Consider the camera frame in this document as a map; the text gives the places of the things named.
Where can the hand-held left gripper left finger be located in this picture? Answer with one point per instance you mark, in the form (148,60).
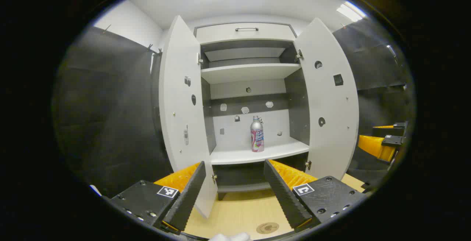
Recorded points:
(186,197)

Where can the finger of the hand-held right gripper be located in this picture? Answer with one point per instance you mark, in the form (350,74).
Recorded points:
(399,125)
(375,147)

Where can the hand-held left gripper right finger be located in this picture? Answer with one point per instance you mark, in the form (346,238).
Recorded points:
(285,197)

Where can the white cabinet door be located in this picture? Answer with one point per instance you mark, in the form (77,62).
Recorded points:
(180,86)
(331,101)

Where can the silver bottle pink label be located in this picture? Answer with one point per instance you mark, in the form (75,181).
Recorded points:
(257,136)

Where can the metal door hinge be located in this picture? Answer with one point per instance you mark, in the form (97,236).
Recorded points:
(308,165)
(214,177)
(299,55)
(199,60)

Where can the white cabinet shelf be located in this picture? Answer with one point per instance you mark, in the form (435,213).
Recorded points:
(259,152)
(243,53)
(250,72)

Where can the white and grey cabinet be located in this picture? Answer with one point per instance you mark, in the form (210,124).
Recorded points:
(235,127)

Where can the white cabinet drawer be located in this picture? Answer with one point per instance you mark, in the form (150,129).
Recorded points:
(220,35)

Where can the black backdrop cloth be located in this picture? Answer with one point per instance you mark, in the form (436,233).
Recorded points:
(371,68)
(110,116)

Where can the ceiling light panel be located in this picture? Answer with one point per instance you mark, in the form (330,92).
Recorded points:
(351,11)

